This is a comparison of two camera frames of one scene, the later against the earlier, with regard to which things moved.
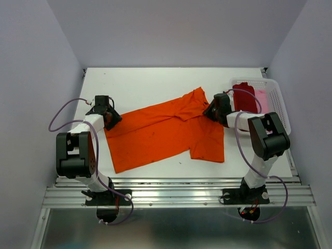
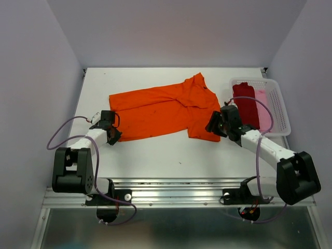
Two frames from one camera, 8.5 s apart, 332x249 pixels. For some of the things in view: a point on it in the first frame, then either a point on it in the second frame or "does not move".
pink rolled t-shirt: [261, 95] does not move
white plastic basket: [277, 104] does not move
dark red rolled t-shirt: [243, 100] does not move
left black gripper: [116, 118] -> [116, 137]
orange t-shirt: [183, 121] -> [187, 105]
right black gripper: [207, 111] -> [215, 117]
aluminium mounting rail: [284, 191] does not move
